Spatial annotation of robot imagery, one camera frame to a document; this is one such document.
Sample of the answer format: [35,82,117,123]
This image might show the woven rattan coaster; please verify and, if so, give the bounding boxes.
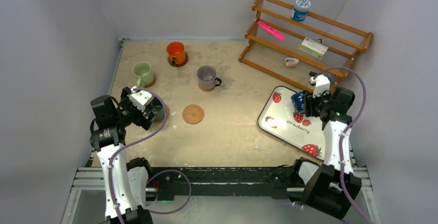
[182,104,205,124]
[153,104,170,124]

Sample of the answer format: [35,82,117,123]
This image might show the dark blue mug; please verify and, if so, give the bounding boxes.
[291,90,307,115]

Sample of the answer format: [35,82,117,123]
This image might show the light green mug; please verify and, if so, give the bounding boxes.
[132,62,155,87]

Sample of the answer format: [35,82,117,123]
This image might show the dark brown wooden coaster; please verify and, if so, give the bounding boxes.
[167,57,189,67]

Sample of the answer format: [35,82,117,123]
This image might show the orange mug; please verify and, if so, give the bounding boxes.
[166,41,187,63]

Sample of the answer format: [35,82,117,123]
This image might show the pink purple mug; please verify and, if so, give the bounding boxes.
[196,65,222,89]

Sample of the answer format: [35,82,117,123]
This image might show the dark grey mug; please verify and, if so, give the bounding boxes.
[151,106,165,122]

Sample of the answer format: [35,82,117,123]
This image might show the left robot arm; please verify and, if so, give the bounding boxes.
[90,86,167,223]

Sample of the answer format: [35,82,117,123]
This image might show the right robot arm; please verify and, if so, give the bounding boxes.
[290,75,362,220]

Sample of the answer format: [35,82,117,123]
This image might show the strawberry print tray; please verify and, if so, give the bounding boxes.
[257,85,343,162]

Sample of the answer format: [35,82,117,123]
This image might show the green white box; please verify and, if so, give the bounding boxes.
[299,37,329,59]

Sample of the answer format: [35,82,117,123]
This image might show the pink highlighter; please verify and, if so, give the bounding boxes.
[257,20,285,41]

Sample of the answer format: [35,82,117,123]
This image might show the blue white jar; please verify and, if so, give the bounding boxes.
[290,0,311,22]

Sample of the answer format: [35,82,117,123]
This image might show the wooden tiered shelf rack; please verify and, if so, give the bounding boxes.
[239,0,373,90]

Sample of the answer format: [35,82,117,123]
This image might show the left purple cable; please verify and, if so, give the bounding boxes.
[108,87,192,224]

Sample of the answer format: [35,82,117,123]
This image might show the black aluminium mounting rail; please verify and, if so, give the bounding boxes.
[61,166,381,224]

